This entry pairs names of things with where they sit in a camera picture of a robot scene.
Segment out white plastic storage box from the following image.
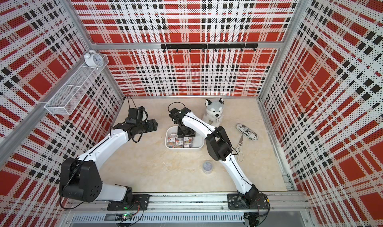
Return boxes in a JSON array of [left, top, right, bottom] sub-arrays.
[[165, 126, 205, 152]]

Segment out round clear paper clip jar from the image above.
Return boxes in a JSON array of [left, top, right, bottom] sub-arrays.
[[202, 161, 213, 175]]

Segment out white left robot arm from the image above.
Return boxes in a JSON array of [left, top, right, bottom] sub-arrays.
[[58, 106, 158, 204]]

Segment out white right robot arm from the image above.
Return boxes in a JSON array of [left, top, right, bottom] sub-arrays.
[[169, 107, 260, 206]]

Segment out paper clip box back left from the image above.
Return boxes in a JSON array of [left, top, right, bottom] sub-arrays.
[[168, 133, 178, 138]]

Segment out paper clip box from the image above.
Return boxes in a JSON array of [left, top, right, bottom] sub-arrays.
[[166, 137, 176, 147], [184, 137, 193, 148], [168, 133, 178, 138], [175, 138, 184, 148]]

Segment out paper clip box front left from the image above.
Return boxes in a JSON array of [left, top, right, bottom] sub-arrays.
[[166, 137, 176, 147]]

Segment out paper clip box front middle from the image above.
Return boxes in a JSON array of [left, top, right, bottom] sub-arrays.
[[175, 138, 184, 148]]

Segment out paper clip box front right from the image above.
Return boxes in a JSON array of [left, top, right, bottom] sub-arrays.
[[184, 137, 193, 148]]

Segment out grey white husky plush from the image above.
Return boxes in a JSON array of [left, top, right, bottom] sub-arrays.
[[202, 98, 224, 127]]

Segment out white alarm clock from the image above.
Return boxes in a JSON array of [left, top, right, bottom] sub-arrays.
[[84, 50, 104, 67]]

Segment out green circuit board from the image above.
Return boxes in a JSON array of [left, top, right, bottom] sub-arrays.
[[115, 213, 132, 222]]

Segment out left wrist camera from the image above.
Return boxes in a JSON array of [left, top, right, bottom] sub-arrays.
[[127, 107, 145, 122]]

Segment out black hook rail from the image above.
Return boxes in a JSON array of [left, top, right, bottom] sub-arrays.
[[160, 43, 259, 51]]

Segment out white handled scissors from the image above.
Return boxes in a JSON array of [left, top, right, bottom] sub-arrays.
[[236, 135, 244, 162]]

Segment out white wire mesh shelf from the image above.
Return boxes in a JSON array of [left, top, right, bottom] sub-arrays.
[[44, 53, 109, 115]]

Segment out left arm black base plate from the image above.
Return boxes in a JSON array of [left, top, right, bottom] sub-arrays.
[[107, 194, 151, 211]]

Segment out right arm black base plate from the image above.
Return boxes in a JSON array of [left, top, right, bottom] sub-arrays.
[[227, 193, 269, 211]]

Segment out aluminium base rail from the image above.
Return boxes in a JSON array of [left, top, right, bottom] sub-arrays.
[[71, 192, 311, 213]]

